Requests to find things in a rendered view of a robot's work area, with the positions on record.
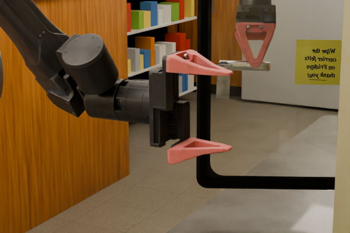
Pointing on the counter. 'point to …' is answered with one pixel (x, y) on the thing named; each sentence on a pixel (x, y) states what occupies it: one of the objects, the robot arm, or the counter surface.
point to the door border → (210, 106)
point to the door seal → (207, 118)
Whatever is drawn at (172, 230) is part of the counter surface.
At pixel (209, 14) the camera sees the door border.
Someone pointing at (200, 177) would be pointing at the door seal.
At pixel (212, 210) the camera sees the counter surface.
